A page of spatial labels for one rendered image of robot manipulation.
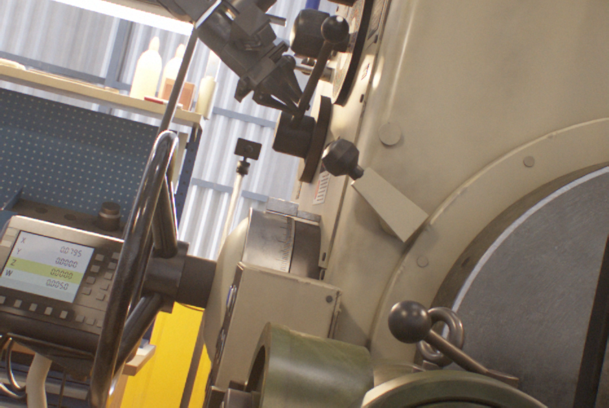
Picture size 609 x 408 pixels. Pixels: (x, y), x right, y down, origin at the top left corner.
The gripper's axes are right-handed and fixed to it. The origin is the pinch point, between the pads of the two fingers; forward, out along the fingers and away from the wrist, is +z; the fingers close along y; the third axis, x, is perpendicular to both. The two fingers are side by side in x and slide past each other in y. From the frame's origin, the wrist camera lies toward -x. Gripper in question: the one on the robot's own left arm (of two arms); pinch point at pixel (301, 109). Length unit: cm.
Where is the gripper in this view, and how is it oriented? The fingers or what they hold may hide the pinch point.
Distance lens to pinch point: 142.3
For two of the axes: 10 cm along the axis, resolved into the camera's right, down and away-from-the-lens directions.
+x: -1.6, 3.4, 9.2
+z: 7.2, 6.8, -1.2
